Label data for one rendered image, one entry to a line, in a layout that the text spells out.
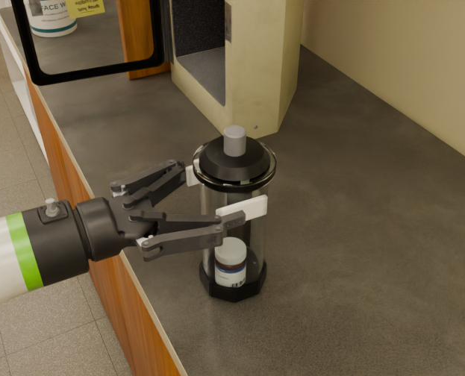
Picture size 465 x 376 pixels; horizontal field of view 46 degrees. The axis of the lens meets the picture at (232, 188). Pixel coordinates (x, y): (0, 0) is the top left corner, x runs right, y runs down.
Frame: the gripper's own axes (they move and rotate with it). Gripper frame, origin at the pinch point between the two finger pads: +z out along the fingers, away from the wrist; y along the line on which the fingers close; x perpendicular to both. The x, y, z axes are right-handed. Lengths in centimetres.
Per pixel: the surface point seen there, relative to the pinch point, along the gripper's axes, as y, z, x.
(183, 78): 57, 16, 14
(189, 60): 58, 18, 11
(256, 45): 32.5, 21.2, -2.9
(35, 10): 64, -13, -4
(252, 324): -8.8, -0.9, 18.5
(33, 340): 79, -35, 113
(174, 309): -1.3, -10.0, 18.6
